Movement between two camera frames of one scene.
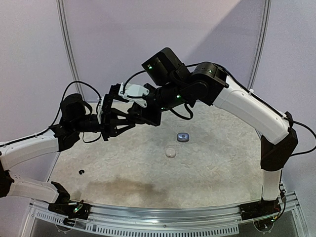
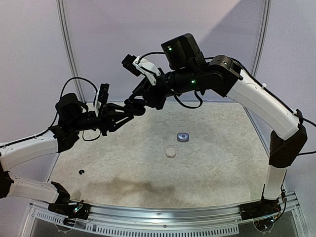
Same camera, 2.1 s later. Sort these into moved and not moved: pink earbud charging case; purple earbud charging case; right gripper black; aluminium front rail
Moved: right gripper black
Not moved: pink earbud charging case; purple earbud charging case; aluminium front rail
